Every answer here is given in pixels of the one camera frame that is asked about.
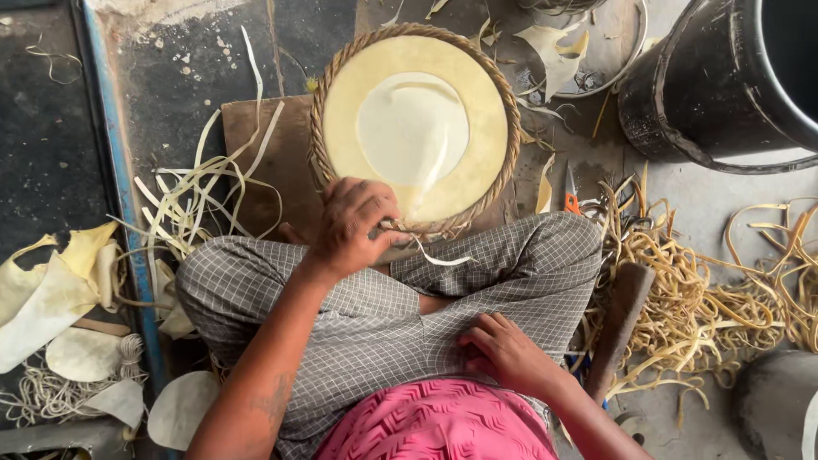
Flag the person's right hand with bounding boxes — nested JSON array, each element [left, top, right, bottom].
[[456, 312, 567, 401]]

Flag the person's left hand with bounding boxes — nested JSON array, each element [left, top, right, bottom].
[[305, 178, 413, 283]]

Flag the round rawhide tray rope rim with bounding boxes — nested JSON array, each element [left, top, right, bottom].
[[308, 22, 522, 236]]

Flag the pink patterned shirt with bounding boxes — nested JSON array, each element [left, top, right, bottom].
[[313, 378, 558, 460]]

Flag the grey checked trousers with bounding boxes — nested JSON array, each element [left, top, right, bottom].
[[176, 212, 603, 460]]

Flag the short white rawhide strip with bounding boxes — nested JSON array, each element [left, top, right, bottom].
[[412, 236, 478, 267]]

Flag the brown wooden board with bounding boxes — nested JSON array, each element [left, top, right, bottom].
[[220, 95, 520, 245]]

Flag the heap of pale thin strips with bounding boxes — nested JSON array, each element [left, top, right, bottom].
[[107, 26, 286, 301]]

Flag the narrow yellowish rawhide scrap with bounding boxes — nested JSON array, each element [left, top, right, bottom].
[[535, 153, 557, 215]]

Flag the heap of yellow curly strips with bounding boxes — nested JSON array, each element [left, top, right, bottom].
[[572, 161, 818, 429]]

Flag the round pale rawhide disc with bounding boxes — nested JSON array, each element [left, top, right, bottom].
[[147, 371, 221, 451], [45, 328, 124, 383]]

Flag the light wooden stick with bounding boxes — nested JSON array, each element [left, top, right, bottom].
[[72, 317, 132, 337]]

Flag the grey round container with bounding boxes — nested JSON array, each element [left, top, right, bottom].
[[733, 349, 818, 460]]

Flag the pale rawhide scrap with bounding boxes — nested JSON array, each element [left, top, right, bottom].
[[513, 24, 590, 103]]

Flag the small pale rawhide piece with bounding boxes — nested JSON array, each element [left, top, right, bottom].
[[83, 378, 145, 429]]

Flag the heap of large rawhide offcuts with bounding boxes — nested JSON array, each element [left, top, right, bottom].
[[0, 221, 122, 374]]

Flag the round metal basin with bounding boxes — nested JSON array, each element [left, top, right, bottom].
[[516, 0, 649, 100]]

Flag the large black barrel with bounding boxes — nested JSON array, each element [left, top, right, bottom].
[[617, 0, 818, 175]]

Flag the single curled pale strip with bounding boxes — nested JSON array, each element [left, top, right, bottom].
[[24, 32, 84, 86]]

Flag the brown wooden tool handle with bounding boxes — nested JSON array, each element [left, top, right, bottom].
[[585, 262, 657, 405]]

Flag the orange-handled snips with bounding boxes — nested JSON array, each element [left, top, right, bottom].
[[563, 161, 581, 215]]

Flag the blue metal rail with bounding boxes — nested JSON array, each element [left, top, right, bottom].
[[80, 0, 168, 397]]

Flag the tangle of white string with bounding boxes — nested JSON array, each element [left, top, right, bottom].
[[0, 333, 149, 428]]

